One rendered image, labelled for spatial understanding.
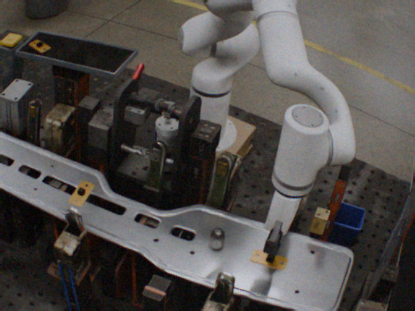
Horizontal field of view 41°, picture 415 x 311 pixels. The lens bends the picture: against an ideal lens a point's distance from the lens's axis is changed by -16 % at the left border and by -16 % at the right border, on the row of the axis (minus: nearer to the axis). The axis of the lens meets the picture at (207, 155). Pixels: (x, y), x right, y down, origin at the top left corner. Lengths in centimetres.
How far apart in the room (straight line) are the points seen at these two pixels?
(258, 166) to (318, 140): 97
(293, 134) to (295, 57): 16
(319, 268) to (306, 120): 42
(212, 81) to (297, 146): 76
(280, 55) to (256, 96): 242
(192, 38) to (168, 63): 207
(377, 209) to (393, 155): 147
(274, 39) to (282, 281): 52
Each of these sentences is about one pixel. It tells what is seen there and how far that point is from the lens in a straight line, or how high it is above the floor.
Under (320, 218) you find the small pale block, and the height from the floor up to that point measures 106.
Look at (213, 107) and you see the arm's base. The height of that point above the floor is 93.
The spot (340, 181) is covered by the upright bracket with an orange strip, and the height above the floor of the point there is 115.
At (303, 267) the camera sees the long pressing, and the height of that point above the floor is 100.
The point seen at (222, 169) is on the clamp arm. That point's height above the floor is 108.
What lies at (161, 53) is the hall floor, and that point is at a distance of 387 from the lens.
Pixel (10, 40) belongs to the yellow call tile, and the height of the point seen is 116.
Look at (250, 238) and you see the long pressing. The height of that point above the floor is 100.
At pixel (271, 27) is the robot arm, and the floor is 148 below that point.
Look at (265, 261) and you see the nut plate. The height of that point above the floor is 100.
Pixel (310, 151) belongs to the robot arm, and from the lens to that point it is 109.
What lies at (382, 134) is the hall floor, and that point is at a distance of 359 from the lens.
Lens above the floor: 203
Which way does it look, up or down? 41 degrees down
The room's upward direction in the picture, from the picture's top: 7 degrees clockwise
